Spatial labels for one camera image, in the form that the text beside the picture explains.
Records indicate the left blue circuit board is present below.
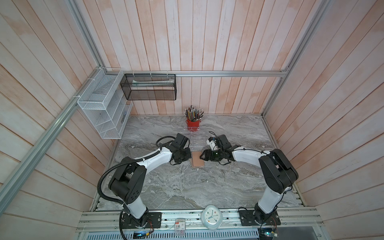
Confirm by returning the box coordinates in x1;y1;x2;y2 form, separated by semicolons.
133;232;150;239

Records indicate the white analog clock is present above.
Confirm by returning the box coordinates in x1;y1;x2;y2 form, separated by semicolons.
201;205;223;231

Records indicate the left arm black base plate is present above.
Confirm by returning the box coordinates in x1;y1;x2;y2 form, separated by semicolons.
119;210;162;229

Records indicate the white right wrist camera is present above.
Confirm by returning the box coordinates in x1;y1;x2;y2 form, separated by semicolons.
207;137;218;151

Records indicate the black corrugated cable hose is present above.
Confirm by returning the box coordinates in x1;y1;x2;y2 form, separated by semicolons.
96;135;176;240

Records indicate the white wire mesh shelf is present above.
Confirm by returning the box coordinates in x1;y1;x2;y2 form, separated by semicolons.
78;68;133;140

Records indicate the bundle of coloured pencils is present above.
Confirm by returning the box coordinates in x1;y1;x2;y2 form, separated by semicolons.
184;105;205;122

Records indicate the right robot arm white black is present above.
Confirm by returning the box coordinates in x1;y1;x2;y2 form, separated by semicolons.
200;135;299;215

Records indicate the aluminium frame rail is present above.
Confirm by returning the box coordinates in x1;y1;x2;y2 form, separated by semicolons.
122;70;288;78

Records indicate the pink card holder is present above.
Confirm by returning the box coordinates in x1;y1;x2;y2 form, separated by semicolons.
192;152;205;168

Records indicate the black wire mesh basket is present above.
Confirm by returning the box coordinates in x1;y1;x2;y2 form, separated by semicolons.
120;74;177;101

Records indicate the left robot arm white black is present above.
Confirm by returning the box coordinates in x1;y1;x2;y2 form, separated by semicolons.
108;134;192;220

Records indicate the clear acrylic organizer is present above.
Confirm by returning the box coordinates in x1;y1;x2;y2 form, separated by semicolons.
177;127;211;152

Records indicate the small red white box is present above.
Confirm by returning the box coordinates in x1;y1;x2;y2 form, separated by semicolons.
175;218;186;237

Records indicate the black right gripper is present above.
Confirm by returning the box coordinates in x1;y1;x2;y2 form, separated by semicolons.
199;148;224;161

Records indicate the red pencil cup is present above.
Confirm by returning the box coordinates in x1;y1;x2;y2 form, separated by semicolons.
186;119;201;132

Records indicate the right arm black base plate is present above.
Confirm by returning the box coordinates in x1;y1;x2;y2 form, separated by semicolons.
238;208;281;226

